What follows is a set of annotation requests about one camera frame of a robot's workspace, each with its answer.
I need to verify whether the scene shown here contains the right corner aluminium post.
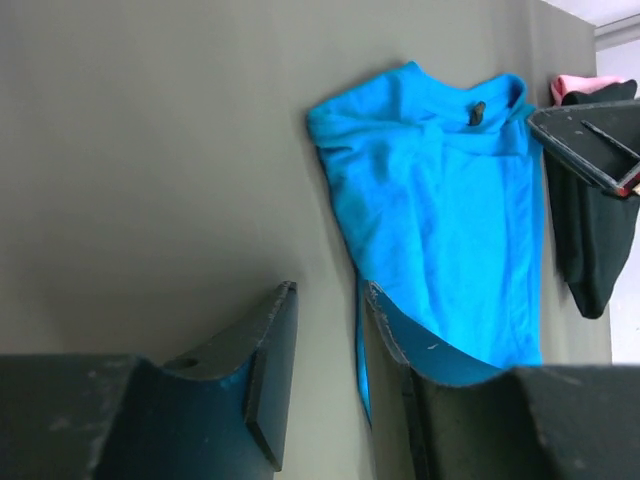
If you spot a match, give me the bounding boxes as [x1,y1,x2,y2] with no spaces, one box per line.
[594,14,640,51]

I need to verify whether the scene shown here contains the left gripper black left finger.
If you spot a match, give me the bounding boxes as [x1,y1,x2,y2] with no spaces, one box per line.
[94,281,298,479]

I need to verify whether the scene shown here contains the folded pink shirt under black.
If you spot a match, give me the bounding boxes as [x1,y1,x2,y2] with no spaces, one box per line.
[550,74,625,105]

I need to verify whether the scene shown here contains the blue t shirt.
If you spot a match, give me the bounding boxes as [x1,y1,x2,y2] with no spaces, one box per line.
[304,60,545,426]

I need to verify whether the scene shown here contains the folded black t shirt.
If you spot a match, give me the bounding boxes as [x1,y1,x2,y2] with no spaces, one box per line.
[544,80,639,319]

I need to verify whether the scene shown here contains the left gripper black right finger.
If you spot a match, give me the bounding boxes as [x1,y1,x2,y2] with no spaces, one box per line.
[363,282,540,479]

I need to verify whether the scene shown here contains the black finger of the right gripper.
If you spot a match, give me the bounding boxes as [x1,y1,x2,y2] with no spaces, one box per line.
[528,99,639,198]

